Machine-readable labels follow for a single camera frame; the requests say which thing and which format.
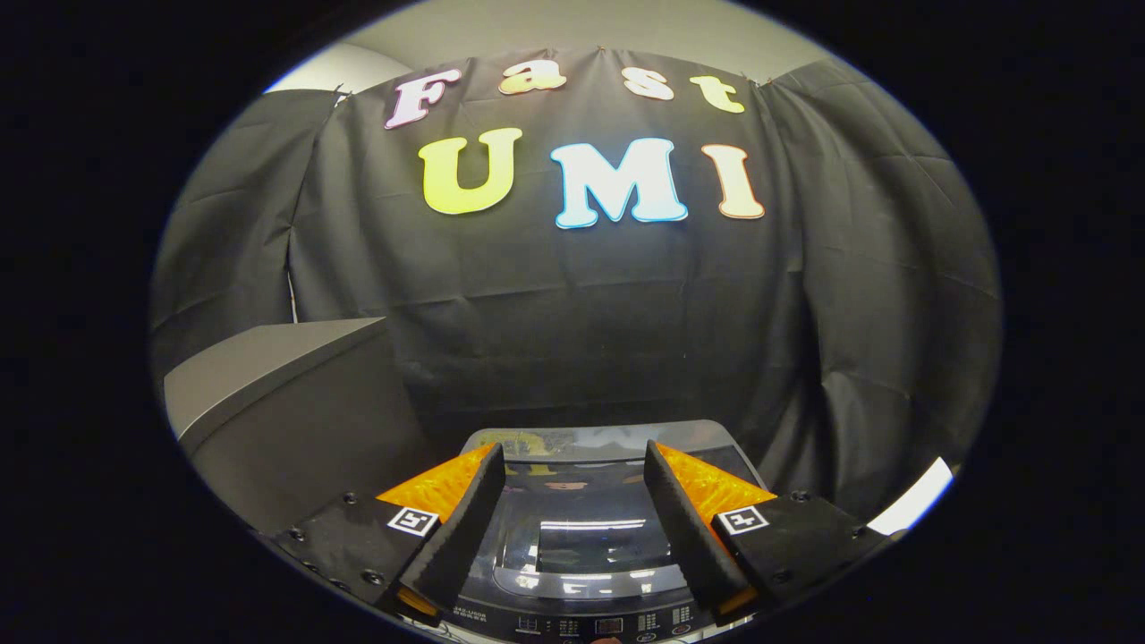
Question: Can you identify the white flat board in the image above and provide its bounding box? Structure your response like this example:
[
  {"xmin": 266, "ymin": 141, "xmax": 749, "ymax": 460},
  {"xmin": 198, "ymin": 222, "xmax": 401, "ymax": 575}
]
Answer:
[{"xmin": 865, "ymin": 456, "xmax": 955, "ymax": 537}]

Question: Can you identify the dark washing machine lid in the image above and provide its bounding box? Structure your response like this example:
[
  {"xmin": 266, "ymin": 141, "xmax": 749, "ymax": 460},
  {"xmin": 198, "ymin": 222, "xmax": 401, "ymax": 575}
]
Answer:
[{"xmin": 460, "ymin": 419, "xmax": 768, "ymax": 602}]

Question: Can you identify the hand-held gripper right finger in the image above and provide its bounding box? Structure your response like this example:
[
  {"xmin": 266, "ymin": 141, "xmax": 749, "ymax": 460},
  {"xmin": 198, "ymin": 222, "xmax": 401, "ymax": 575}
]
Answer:
[{"xmin": 643, "ymin": 440, "xmax": 895, "ymax": 629}]

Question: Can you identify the black backdrop cloth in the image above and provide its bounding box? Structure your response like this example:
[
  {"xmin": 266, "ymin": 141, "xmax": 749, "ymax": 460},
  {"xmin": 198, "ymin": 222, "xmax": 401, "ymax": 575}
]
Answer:
[{"xmin": 150, "ymin": 49, "xmax": 1004, "ymax": 521}]

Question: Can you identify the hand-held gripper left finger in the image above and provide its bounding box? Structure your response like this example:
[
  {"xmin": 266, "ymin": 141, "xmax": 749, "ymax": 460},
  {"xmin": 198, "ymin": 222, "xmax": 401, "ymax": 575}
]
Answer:
[{"xmin": 273, "ymin": 443, "xmax": 507, "ymax": 627}]

